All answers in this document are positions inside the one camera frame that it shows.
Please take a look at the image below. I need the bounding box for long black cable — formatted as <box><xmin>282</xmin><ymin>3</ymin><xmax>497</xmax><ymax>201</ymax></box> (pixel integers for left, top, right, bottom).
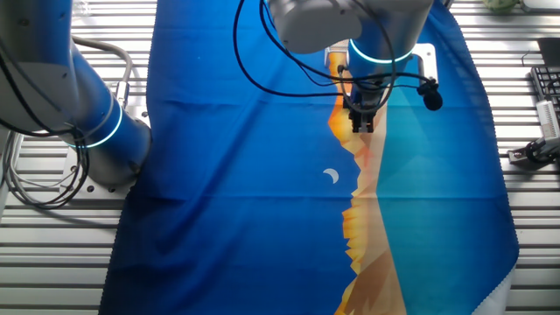
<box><xmin>231</xmin><ymin>0</ymin><xmax>347</xmax><ymax>99</ymax></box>
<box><xmin>260</xmin><ymin>0</ymin><xmax>434</xmax><ymax>87</ymax></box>

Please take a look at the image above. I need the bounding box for white mesh goal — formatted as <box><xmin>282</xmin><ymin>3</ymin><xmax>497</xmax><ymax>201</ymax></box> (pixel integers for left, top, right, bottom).
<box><xmin>324</xmin><ymin>45</ymin><xmax>351</xmax><ymax>67</ymax></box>

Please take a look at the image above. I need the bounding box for black keyboard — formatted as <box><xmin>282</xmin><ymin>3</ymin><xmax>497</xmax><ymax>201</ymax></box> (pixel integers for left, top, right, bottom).
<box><xmin>529</xmin><ymin>65</ymin><xmax>560</xmax><ymax>110</ymax></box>

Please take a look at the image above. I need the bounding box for blue landscape print cloth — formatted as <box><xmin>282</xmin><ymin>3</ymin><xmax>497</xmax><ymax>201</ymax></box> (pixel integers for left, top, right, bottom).
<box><xmin>98</xmin><ymin>0</ymin><xmax>521</xmax><ymax>315</ymax></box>

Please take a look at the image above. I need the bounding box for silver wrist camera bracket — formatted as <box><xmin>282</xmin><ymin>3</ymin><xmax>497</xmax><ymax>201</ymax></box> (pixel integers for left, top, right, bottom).
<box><xmin>410</xmin><ymin>42</ymin><xmax>439</xmax><ymax>85</ymax></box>

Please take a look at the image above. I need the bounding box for green round object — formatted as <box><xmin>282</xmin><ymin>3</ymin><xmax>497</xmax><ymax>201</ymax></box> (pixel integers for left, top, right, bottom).
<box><xmin>482</xmin><ymin>0</ymin><xmax>521</xmax><ymax>14</ymax></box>

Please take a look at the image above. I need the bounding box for white flat object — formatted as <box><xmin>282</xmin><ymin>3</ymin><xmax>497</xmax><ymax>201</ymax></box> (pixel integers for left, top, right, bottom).
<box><xmin>520</xmin><ymin>0</ymin><xmax>560</xmax><ymax>12</ymax></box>

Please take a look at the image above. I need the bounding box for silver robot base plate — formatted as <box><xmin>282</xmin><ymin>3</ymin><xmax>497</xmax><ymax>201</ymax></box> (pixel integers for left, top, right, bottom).
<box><xmin>59</xmin><ymin>108</ymin><xmax>152</xmax><ymax>203</ymax></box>

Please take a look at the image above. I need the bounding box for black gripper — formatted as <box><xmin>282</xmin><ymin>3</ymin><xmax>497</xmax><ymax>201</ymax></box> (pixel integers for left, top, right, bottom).
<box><xmin>345</xmin><ymin>82</ymin><xmax>389</xmax><ymax>134</ymax></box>

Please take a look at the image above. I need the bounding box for black and grey cable bundle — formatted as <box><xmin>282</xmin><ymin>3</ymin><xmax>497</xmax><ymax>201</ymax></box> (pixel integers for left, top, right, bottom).
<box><xmin>0</xmin><ymin>126</ymin><xmax>92</xmax><ymax>211</ymax></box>

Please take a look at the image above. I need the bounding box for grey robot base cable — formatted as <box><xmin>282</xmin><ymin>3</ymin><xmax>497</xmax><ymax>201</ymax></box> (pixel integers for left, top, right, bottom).
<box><xmin>72</xmin><ymin>37</ymin><xmax>134</xmax><ymax>97</ymax></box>

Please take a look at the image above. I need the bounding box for black clamp tool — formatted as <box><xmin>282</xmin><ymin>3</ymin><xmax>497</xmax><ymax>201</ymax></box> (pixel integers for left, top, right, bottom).
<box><xmin>507</xmin><ymin>137</ymin><xmax>560</xmax><ymax>170</ymax></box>

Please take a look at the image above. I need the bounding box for metal cable connector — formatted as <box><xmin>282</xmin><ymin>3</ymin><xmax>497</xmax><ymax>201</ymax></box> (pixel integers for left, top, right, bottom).
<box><xmin>114</xmin><ymin>80</ymin><xmax>131</xmax><ymax>110</ymax></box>

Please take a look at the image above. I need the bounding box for dark box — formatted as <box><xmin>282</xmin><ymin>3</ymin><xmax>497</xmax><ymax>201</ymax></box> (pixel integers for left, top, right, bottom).
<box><xmin>536</xmin><ymin>38</ymin><xmax>560</xmax><ymax>67</ymax></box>

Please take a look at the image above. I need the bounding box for black round cable plug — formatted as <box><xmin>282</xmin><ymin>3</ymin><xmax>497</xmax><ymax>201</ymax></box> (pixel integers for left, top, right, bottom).
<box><xmin>416</xmin><ymin>81</ymin><xmax>444</xmax><ymax>112</ymax></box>

